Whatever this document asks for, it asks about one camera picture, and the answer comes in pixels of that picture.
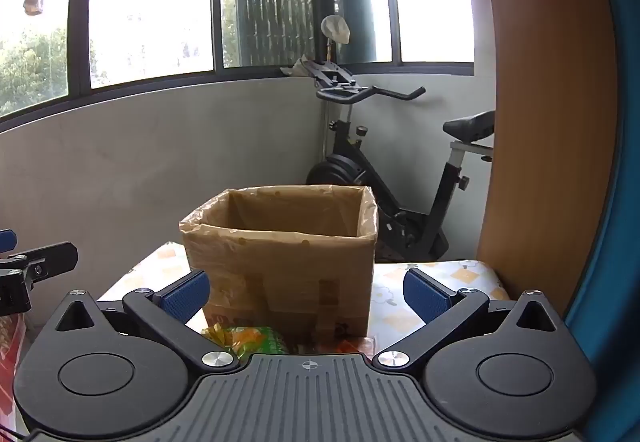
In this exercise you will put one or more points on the wooden panel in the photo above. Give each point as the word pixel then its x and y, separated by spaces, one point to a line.
pixel 540 122

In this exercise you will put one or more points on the crumpled beige cloth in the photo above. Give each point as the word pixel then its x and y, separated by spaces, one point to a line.
pixel 299 67

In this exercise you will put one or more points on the red patterned bag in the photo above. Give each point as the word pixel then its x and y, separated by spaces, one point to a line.
pixel 10 362

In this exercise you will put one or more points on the black-framed window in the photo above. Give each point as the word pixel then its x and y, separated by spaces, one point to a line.
pixel 150 22

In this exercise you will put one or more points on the plastic-wrapped round object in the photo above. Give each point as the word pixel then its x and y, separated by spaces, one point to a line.
pixel 336 28

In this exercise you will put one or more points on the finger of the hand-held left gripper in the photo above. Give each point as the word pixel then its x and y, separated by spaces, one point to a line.
pixel 50 259
pixel 7 241

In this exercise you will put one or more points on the floral checked tablecloth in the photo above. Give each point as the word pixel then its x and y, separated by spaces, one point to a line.
pixel 480 278

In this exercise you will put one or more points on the orange snack packet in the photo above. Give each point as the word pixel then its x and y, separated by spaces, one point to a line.
pixel 357 346

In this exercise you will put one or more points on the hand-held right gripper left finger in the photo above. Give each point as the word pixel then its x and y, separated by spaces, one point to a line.
pixel 187 298

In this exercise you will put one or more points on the blue curtain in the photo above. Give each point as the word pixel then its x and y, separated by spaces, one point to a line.
pixel 625 222

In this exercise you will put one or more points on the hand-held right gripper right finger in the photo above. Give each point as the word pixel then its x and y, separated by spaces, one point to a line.
pixel 425 296

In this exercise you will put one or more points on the black exercise bike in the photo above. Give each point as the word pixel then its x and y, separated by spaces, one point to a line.
pixel 345 167

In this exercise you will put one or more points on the thin metal pole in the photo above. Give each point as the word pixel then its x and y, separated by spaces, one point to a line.
pixel 328 112

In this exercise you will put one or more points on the taped cardboard box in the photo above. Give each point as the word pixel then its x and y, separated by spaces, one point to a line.
pixel 280 262

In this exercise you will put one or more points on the green yellow snack packet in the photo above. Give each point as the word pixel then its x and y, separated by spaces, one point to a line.
pixel 250 340

